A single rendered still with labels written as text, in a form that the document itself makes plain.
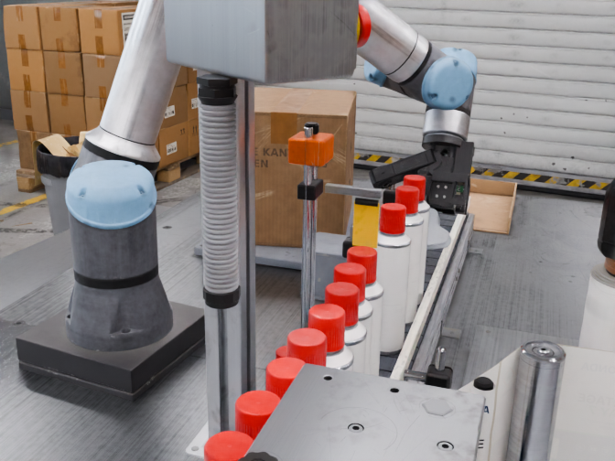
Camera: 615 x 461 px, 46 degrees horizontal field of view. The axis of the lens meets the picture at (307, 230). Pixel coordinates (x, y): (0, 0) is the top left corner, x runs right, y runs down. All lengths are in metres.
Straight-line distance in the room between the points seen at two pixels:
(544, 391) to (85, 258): 0.61
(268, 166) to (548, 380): 0.87
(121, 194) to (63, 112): 3.74
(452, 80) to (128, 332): 0.57
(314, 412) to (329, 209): 1.03
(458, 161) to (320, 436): 0.87
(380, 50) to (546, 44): 3.97
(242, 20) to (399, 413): 0.34
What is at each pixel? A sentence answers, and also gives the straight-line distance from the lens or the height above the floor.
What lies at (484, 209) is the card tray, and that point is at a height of 0.83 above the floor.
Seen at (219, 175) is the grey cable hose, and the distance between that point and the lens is 0.63.
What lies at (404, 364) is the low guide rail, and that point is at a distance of 0.92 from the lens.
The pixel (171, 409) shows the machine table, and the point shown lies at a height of 0.83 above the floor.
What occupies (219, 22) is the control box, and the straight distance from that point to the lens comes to 0.63.
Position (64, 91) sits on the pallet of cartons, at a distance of 4.67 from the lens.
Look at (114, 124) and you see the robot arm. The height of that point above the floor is 1.15.
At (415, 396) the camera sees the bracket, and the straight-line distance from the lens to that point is 0.43.
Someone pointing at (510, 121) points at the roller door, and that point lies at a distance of 5.09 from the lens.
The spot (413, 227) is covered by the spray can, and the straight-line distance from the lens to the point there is 1.03.
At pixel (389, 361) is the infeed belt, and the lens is 1.00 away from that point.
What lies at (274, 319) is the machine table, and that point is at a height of 0.83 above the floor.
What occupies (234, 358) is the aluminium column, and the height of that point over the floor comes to 0.96.
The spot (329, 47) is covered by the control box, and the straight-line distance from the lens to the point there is 0.61.
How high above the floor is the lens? 1.37
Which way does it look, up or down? 20 degrees down
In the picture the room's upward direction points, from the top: 1 degrees clockwise
